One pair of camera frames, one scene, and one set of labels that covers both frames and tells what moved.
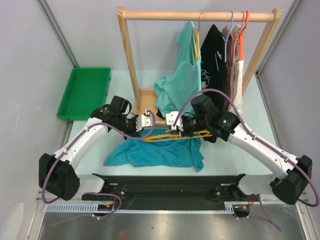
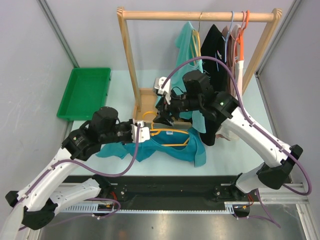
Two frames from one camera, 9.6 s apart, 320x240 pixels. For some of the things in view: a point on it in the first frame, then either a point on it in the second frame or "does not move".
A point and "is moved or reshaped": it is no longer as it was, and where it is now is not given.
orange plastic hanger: [240, 40] does not move
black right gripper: [184, 130] -> [163, 118]
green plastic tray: [87, 91] does not move
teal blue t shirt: [180, 152] is moved or reshaped
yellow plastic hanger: [200, 134] -> [155, 131]
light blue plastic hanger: [225, 39] does not move
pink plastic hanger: [239, 31] does not move
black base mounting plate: [167, 193] does not move
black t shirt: [214, 78] does not move
